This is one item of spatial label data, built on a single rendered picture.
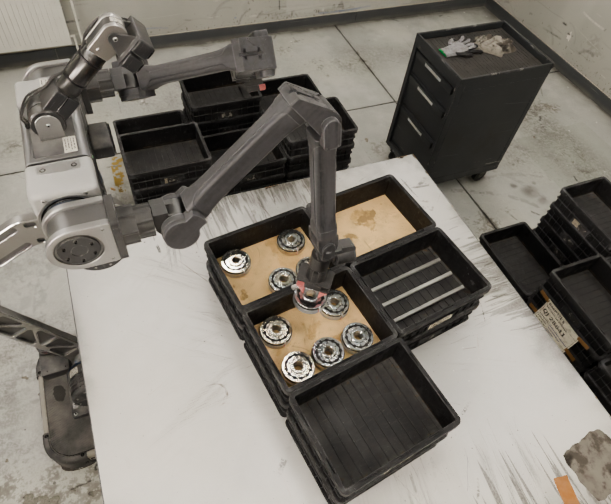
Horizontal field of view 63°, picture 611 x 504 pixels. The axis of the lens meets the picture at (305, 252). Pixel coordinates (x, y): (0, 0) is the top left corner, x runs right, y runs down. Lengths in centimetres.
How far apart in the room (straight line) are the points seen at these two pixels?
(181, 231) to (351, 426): 79
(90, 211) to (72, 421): 132
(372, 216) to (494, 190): 172
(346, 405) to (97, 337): 87
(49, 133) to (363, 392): 109
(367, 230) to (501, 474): 93
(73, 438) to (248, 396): 81
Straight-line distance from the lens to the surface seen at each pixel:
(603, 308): 259
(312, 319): 166
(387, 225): 196
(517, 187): 367
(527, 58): 316
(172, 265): 195
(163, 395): 170
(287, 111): 100
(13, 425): 260
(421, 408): 161
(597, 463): 194
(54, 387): 233
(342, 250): 136
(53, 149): 118
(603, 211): 302
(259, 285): 172
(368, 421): 155
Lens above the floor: 227
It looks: 53 degrees down
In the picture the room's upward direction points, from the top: 9 degrees clockwise
